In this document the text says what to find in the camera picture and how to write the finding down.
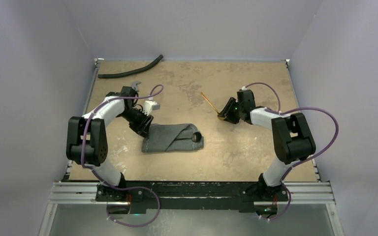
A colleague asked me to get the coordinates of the aluminium frame rail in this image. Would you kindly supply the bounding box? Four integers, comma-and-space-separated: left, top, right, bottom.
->
49, 181, 335, 205

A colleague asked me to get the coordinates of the purple cable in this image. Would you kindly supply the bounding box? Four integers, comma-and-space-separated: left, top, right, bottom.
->
241, 82, 340, 222
80, 85, 164, 228

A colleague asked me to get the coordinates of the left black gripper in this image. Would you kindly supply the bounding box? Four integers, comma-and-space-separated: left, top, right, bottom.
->
119, 108, 153, 139

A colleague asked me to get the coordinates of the black corrugated hose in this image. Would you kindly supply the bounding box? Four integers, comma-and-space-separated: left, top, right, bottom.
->
98, 55, 164, 80

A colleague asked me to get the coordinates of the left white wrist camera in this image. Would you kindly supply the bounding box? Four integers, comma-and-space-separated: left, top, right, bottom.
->
143, 100, 160, 116

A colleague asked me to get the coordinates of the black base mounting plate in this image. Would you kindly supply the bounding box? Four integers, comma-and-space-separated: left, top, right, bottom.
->
95, 180, 288, 214

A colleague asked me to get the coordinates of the red handled screwdriver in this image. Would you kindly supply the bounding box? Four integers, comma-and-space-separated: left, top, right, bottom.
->
131, 81, 141, 91

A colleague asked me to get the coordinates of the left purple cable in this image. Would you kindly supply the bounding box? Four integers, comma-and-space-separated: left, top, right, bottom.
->
80, 85, 164, 228

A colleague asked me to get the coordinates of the grey cloth napkin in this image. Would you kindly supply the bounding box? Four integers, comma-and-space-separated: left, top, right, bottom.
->
141, 123, 205, 153

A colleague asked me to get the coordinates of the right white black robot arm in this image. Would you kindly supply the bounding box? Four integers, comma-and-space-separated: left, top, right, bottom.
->
217, 89, 316, 201

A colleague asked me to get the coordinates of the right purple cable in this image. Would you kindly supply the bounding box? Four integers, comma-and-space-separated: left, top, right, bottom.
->
241, 82, 340, 222

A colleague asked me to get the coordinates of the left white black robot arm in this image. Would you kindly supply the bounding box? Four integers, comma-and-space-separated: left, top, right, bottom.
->
66, 86, 154, 201

